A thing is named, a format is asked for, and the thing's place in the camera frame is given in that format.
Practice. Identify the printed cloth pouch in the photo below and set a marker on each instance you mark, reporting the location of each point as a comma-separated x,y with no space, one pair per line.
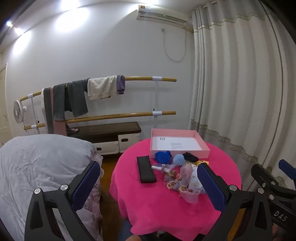
195,180

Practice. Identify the round wooden table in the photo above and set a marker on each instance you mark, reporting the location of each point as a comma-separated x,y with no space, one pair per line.
241,217

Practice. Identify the low brown and white cabinet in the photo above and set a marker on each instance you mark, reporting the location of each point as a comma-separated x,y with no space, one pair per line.
108,129

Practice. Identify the dark cloth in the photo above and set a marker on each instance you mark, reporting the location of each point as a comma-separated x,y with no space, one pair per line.
71,130

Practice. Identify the small clear plastic bag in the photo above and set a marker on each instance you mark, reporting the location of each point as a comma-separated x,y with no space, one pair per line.
159,167

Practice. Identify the yellow crochet piece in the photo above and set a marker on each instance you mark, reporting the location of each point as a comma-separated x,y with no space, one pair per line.
198,163

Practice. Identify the wooden ballet barre rack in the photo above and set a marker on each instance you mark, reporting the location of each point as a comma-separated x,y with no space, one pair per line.
143,78

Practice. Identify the white air conditioner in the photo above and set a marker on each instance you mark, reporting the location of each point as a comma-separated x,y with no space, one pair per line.
159,15

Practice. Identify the person's leg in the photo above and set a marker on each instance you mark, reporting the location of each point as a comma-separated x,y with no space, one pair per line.
124,231

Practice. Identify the dark blue fluffy ball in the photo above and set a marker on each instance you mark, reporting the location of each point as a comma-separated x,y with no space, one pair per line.
163,157

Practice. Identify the white bar post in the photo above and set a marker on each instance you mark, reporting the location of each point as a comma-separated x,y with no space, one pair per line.
34,111
156,97

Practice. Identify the white door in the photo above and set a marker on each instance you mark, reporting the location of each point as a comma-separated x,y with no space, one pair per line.
3,104

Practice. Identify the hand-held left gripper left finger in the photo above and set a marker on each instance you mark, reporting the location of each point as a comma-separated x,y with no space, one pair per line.
86,185

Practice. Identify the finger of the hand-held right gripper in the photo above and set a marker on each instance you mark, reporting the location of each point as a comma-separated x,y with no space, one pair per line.
260,173
288,169

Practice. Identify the dark grey trousers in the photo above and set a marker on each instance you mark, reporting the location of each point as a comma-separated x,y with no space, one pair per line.
76,99

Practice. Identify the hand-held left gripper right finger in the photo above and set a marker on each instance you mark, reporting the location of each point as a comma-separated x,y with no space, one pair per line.
212,187

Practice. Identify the round pink-covered table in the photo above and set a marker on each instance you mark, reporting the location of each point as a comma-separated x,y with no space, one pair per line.
161,208

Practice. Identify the grey and pink cloth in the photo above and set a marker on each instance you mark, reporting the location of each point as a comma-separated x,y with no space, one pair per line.
49,111

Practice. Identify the light blue felt ball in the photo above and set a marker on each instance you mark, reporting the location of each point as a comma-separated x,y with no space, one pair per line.
179,160

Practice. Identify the cream curtain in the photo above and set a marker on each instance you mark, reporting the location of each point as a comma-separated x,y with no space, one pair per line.
231,81

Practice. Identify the pale grey duvet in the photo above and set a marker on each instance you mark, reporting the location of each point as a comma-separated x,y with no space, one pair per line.
34,166

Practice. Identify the dark navy scrunchie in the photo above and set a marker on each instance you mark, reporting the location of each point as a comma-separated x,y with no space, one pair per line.
190,157

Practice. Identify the pink cardboard box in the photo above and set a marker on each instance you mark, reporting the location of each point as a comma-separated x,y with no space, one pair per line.
175,134

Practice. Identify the black leather sleeve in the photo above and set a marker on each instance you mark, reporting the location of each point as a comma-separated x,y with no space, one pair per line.
145,170

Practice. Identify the purple cloth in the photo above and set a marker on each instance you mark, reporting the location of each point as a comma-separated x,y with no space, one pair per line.
120,84

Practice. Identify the cream cloth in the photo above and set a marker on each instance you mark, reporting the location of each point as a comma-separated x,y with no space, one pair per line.
101,88

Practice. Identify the white fan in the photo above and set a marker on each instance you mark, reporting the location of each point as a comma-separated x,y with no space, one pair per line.
18,111

